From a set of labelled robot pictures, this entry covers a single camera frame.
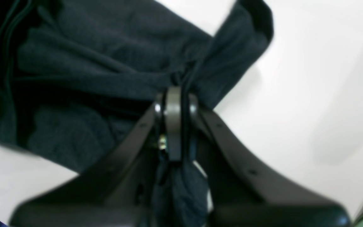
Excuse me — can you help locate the dark navy long-sleeve shirt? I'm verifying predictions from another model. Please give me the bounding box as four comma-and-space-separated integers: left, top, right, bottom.
0, 0, 274, 227

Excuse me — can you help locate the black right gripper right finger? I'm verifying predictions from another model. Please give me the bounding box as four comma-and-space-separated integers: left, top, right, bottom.
188, 94, 351, 227

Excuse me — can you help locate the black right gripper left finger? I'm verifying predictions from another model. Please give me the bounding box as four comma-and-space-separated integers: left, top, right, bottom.
9, 87, 182, 227

